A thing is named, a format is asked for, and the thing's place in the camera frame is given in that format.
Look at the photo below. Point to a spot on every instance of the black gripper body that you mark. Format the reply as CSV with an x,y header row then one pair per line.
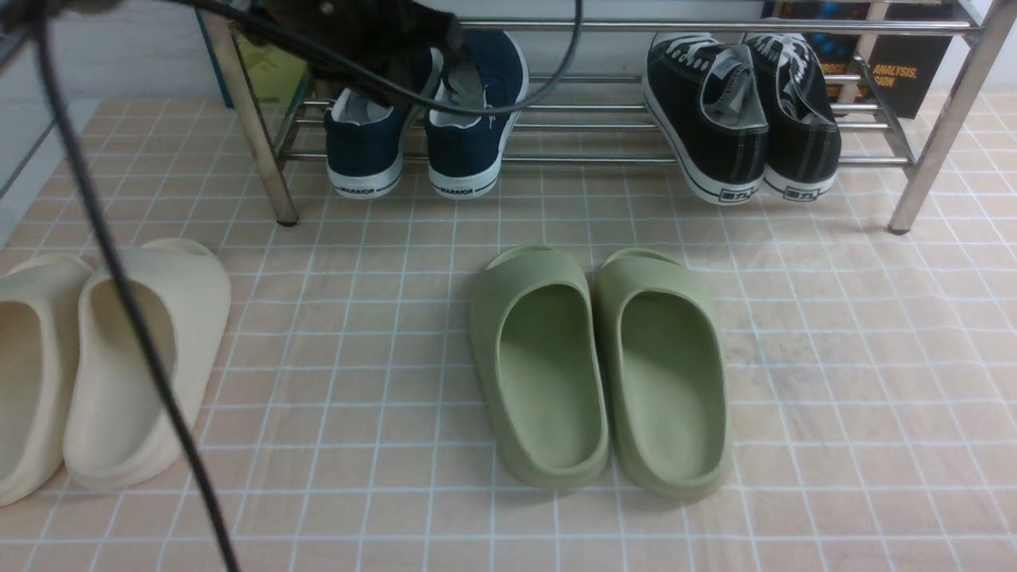
x,y
380,36

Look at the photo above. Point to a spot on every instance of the navy slip-on shoe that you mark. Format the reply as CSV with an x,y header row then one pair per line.
x,y
365,145
465,153

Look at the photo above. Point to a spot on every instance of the silver metal shoe rack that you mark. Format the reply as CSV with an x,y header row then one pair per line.
x,y
983,34

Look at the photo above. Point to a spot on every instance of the teal and yellow box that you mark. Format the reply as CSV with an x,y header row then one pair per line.
x,y
279,80

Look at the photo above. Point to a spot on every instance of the left green foam slipper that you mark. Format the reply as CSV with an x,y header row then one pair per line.
x,y
531,332

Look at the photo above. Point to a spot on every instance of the green foam slipper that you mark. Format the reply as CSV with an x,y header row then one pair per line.
x,y
531,332
661,348

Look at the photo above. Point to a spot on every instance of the left black canvas sneaker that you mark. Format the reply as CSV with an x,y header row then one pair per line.
x,y
703,96

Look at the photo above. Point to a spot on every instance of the black canvas sneaker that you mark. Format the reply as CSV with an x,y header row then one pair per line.
x,y
804,140
703,96

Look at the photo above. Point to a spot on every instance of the right green foam slipper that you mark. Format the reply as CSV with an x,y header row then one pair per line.
x,y
661,348

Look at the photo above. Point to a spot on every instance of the right black canvas sneaker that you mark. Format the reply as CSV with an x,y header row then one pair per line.
x,y
804,140

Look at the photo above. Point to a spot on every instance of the left cream foam slipper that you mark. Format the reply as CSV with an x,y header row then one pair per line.
x,y
39,362

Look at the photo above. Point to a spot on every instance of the black book with orange text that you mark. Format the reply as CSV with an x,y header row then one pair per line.
x,y
903,66

